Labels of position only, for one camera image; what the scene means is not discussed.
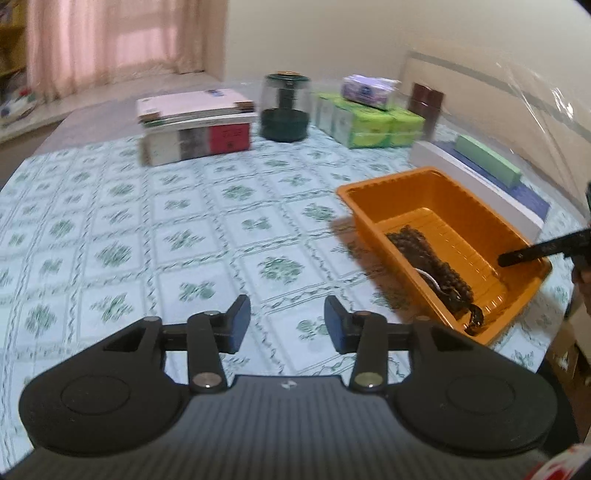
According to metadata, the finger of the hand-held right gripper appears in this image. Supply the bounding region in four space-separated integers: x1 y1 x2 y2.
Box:
497 229 591 268

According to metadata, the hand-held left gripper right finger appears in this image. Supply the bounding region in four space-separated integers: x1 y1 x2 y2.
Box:
324 295 472 393

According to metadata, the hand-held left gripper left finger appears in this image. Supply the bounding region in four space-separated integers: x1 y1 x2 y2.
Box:
104 294 252 394

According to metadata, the black wrist watch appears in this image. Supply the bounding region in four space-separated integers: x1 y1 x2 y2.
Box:
443 287 485 336

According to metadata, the white pearl necklace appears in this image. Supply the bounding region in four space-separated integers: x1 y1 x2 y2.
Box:
417 267 447 292

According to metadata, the dark bead necklace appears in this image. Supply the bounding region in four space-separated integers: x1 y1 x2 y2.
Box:
386 225 474 306

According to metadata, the orange plastic tray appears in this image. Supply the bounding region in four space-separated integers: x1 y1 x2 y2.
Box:
337 167 553 346

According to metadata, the brown cardboard box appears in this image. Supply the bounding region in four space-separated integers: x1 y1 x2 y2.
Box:
547 295 591 394

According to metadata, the long green box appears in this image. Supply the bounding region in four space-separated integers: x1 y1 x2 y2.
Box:
454 134 523 188

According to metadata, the long white box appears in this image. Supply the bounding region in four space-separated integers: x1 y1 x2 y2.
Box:
409 140 546 241

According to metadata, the clear plastic cover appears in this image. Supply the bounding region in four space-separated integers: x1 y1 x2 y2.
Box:
399 45 591 232

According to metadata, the green floral tablecloth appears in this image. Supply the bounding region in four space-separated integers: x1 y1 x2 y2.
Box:
0 122 576 463

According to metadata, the white and red printed box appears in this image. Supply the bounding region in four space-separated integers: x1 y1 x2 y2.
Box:
140 115 253 167

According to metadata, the green tissue pack bundle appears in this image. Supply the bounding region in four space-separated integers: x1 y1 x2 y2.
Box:
315 91 426 150

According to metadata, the red white patterned clothing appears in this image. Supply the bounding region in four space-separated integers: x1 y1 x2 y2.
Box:
525 444 591 480

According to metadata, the dark green glass jar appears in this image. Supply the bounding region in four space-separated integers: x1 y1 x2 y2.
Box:
259 71 314 143

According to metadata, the dark spine book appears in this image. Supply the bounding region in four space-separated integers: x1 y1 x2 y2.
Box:
138 99 259 128

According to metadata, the pale cover book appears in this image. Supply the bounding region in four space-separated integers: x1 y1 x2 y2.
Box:
136 87 255 122

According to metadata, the purple tissue pack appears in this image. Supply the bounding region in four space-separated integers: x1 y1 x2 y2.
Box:
340 74 402 111

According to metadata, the pink curtain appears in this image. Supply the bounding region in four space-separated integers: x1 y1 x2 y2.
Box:
25 0 230 100

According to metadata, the white plastic bag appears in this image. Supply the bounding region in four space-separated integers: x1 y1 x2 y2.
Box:
0 85 38 128

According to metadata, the yellow wooden bookshelf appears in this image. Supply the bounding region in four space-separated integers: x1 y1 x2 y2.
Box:
0 0 29 79

